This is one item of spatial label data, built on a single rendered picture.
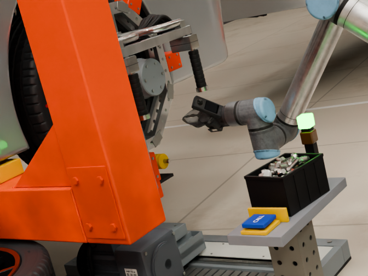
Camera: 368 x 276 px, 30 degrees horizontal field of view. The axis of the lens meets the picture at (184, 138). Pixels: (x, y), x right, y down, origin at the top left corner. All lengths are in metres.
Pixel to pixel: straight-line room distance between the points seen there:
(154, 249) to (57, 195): 0.38
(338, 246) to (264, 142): 0.49
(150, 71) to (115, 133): 0.60
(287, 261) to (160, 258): 0.39
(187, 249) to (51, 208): 0.89
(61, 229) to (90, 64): 0.50
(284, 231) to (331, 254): 0.74
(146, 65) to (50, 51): 0.61
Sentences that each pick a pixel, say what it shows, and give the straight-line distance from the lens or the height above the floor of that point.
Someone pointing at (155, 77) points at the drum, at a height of 0.85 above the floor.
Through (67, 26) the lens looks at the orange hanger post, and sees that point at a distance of 1.69.
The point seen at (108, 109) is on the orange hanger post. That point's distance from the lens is 1.74.
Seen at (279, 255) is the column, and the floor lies 0.33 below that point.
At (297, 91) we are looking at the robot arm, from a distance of 2.44.
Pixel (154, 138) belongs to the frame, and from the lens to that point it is 2.52.
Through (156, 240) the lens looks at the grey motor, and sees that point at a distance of 2.13.
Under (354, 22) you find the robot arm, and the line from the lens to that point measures 2.13.
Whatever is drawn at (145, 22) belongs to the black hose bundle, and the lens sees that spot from 2.43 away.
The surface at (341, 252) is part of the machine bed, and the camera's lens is 2.60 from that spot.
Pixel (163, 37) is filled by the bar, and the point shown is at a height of 0.97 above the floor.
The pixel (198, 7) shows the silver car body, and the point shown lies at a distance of 3.00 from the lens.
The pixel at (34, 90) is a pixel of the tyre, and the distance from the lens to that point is 2.26.
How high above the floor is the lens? 1.13
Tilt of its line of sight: 12 degrees down
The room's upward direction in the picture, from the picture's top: 14 degrees counter-clockwise
